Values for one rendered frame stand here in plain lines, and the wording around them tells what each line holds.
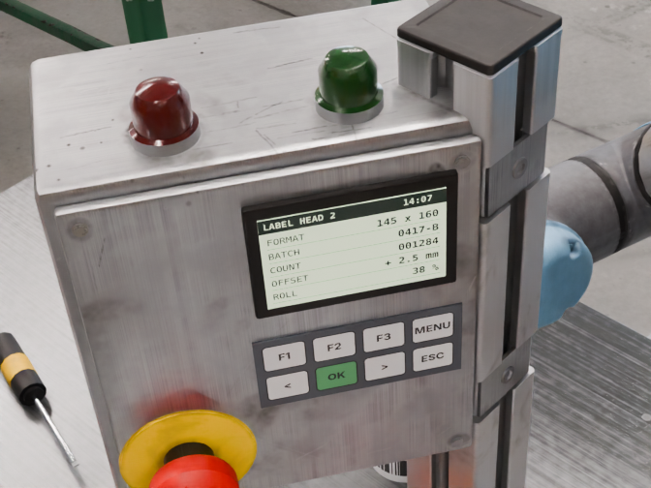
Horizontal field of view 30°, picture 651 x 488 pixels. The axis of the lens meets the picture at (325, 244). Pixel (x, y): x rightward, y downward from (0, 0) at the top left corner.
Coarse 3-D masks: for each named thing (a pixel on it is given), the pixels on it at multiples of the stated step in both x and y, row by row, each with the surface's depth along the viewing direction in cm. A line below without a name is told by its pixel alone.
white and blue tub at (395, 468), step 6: (396, 462) 110; (402, 462) 110; (378, 468) 112; (384, 468) 111; (390, 468) 111; (396, 468) 111; (402, 468) 110; (384, 474) 112; (390, 474) 112; (396, 474) 111; (402, 474) 111; (396, 480) 112; (402, 480) 112
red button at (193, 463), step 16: (176, 448) 52; (192, 448) 52; (208, 448) 52; (176, 464) 50; (192, 464) 50; (208, 464) 50; (224, 464) 51; (160, 480) 50; (176, 480) 50; (192, 480) 50; (208, 480) 50; (224, 480) 50
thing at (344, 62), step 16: (336, 48) 45; (352, 48) 45; (320, 64) 45; (336, 64) 44; (352, 64) 44; (368, 64) 44; (320, 80) 45; (336, 80) 44; (352, 80) 44; (368, 80) 44; (320, 96) 45; (336, 96) 44; (352, 96) 44; (368, 96) 45; (320, 112) 45; (336, 112) 45; (352, 112) 45; (368, 112) 45
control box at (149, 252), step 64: (64, 64) 49; (128, 64) 49; (192, 64) 49; (256, 64) 48; (384, 64) 48; (64, 128) 46; (128, 128) 46; (256, 128) 45; (320, 128) 45; (384, 128) 45; (448, 128) 45; (64, 192) 43; (128, 192) 44; (192, 192) 44; (256, 192) 44; (320, 192) 45; (64, 256) 45; (128, 256) 45; (192, 256) 45; (128, 320) 47; (192, 320) 48; (256, 320) 48; (320, 320) 49; (128, 384) 49; (192, 384) 50; (256, 384) 51; (384, 384) 52; (448, 384) 53; (128, 448) 51; (256, 448) 53; (320, 448) 54; (384, 448) 55; (448, 448) 56
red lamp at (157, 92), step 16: (144, 80) 44; (160, 80) 44; (144, 96) 43; (160, 96) 43; (176, 96) 43; (144, 112) 43; (160, 112) 43; (176, 112) 43; (192, 112) 45; (144, 128) 44; (160, 128) 44; (176, 128) 44; (192, 128) 44; (144, 144) 44; (160, 144) 44; (176, 144) 44; (192, 144) 44
